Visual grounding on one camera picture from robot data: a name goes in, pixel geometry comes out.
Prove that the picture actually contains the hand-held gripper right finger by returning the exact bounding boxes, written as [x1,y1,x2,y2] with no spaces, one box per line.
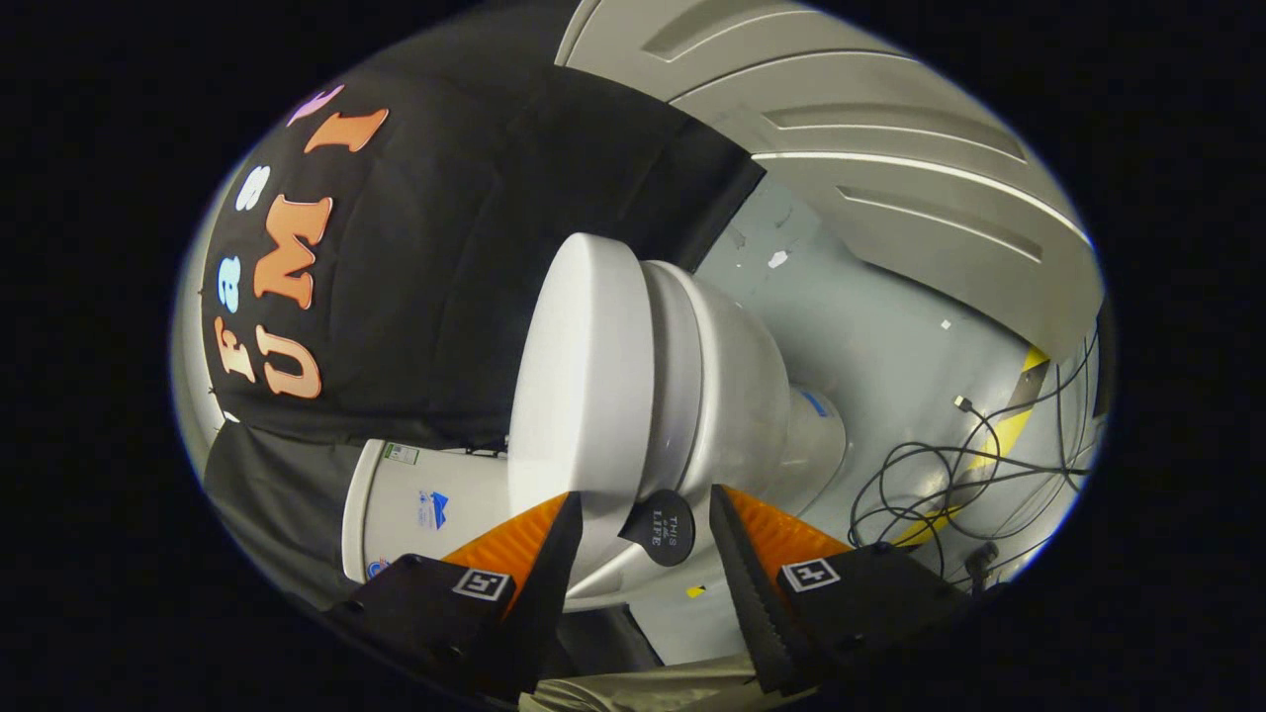
[710,484,977,698]

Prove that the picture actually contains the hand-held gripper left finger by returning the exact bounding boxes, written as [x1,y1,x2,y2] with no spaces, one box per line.
[321,491,585,703]

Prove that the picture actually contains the black round tag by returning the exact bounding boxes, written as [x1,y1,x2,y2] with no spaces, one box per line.
[618,489,697,568]

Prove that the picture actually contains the white toilet lid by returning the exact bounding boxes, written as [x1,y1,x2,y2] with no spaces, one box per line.
[507,232,656,594]

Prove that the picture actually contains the white toilet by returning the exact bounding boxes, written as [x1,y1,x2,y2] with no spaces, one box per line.
[341,272,850,609]

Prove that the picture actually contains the white toilet seat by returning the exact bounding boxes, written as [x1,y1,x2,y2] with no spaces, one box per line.
[638,259,715,505]

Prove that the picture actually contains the grey-green cloth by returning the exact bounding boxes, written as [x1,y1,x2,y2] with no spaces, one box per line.
[519,658,792,712]

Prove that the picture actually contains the yellow black floor tape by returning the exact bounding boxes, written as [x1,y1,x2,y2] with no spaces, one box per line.
[890,346,1051,547]

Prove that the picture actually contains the black backdrop cloth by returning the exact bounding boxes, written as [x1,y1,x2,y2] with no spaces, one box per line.
[198,5,768,609]

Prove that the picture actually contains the white panelled cabinet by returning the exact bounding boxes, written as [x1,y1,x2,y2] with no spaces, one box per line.
[554,0,1105,363]

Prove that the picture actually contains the tangle of black cables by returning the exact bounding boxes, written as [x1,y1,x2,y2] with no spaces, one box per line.
[849,326,1101,589]

